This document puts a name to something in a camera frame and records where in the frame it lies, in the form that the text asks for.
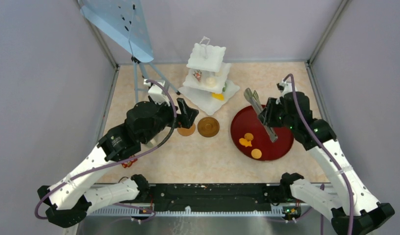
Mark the dark wooden saucer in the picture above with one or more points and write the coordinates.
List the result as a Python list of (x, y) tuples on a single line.
[(208, 127)]

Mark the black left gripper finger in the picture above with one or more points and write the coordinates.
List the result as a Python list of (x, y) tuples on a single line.
[(185, 110), (186, 122)]

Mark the light blue perforated board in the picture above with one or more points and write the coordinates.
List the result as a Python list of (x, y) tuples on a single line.
[(124, 22)]

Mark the orange chip cookie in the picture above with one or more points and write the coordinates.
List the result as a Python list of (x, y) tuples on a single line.
[(249, 136)]

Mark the red round tray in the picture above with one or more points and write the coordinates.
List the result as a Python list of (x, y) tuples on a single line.
[(246, 121)]

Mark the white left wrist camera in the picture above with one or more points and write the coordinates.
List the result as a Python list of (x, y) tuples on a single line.
[(156, 94)]

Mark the yellow cake slice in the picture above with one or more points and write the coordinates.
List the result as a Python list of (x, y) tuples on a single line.
[(218, 96)]

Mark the round tan biscuit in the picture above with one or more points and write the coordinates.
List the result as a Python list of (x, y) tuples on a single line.
[(256, 153)]

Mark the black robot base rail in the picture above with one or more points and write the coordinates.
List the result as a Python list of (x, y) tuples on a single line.
[(223, 197)]

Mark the light wooden coaster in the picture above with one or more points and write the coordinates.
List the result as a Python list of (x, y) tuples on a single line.
[(187, 131)]

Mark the white three-tier cake stand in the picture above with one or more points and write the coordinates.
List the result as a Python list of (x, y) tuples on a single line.
[(208, 59)]

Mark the orange fish-shaped cookie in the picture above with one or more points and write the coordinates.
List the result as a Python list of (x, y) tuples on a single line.
[(244, 142)]

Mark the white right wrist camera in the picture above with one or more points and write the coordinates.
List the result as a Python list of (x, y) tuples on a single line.
[(285, 88)]

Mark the white round mousse cake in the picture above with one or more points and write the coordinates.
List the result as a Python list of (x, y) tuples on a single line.
[(211, 82)]

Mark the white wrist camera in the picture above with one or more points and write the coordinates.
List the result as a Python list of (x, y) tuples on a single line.
[(156, 94), (285, 88)]

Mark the metal serving tongs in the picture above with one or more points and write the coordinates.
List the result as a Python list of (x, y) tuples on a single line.
[(253, 99)]

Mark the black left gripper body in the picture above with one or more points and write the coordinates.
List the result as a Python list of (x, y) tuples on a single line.
[(168, 113)]

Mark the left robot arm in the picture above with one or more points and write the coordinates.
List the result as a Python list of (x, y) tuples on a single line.
[(74, 197)]

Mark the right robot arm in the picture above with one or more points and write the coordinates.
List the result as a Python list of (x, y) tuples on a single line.
[(355, 210)]

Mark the red snack packet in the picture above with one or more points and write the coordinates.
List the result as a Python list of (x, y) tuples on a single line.
[(129, 163)]

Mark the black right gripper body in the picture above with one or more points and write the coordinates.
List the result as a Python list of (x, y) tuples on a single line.
[(276, 115)]

